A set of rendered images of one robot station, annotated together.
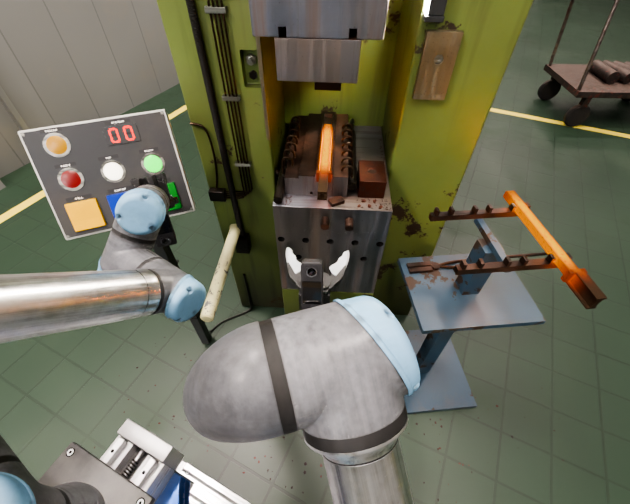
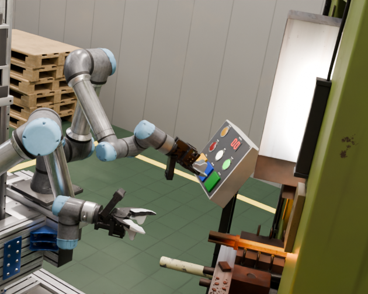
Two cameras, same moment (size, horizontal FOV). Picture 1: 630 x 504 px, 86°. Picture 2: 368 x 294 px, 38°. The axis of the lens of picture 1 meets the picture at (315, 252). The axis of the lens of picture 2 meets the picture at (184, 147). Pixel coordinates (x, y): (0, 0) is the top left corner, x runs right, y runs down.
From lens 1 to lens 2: 185 cm
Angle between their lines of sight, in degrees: 78
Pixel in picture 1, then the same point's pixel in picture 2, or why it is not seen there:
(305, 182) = not seen: hidden behind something
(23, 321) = (80, 99)
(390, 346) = (34, 121)
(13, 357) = (198, 255)
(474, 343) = not seen: outside the picture
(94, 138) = (231, 138)
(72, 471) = not seen: hidden behind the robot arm
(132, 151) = (229, 153)
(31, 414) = (152, 266)
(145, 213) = (139, 128)
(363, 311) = (47, 119)
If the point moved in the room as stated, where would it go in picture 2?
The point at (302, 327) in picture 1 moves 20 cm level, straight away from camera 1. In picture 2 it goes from (48, 114) to (107, 123)
